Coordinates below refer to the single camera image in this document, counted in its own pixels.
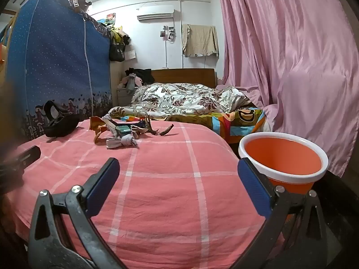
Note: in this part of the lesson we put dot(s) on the blue fabric wardrobe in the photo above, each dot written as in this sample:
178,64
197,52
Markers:
56,61

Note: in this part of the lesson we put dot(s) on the colourful patchwork bedsheet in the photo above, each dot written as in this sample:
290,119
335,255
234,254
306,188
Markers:
241,123

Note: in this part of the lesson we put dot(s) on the wall poster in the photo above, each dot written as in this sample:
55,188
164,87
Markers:
110,18

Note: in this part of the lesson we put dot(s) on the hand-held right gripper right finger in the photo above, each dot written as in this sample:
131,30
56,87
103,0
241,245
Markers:
253,190

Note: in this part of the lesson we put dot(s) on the dried brown stem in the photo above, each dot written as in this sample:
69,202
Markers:
165,130

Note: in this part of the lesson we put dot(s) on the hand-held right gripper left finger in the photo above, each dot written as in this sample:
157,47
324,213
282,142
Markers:
102,185

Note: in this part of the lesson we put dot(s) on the white wall pipe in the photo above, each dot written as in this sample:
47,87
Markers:
181,33

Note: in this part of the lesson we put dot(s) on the white nightstand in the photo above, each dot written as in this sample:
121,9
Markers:
124,96

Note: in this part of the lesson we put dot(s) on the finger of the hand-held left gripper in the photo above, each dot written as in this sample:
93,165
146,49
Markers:
28,155

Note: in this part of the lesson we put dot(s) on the hanging clothes bundle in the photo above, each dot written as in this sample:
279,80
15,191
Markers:
117,32

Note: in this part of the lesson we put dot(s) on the brown cap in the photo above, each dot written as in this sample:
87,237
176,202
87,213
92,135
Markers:
78,2

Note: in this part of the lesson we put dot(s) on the pink curtain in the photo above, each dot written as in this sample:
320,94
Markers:
280,47

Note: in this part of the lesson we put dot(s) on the pink checked bedding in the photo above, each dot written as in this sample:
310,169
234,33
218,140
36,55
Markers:
168,187

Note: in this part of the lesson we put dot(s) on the small green box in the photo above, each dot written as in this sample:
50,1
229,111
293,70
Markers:
124,129

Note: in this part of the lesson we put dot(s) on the white air conditioner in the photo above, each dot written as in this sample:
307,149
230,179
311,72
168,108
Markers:
155,14

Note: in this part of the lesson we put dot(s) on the white paper note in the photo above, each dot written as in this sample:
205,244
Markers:
130,55

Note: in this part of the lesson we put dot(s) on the orange bin with white rim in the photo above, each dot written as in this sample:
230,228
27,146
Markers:
283,154

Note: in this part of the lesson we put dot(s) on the white paper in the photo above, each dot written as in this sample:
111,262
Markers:
123,141

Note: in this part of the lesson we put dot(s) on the floral quilt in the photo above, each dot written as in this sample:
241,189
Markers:
182,98

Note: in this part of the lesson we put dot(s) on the pile of clothes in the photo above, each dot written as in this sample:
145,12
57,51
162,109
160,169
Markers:
137,78

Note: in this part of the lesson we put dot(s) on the wooden headboard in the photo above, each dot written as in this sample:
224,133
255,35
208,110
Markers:
182,75

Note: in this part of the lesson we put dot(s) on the black hanging bag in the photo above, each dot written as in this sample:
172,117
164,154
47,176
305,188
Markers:
116,51

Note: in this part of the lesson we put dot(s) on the beige hanging towel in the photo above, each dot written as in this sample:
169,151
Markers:
200,40

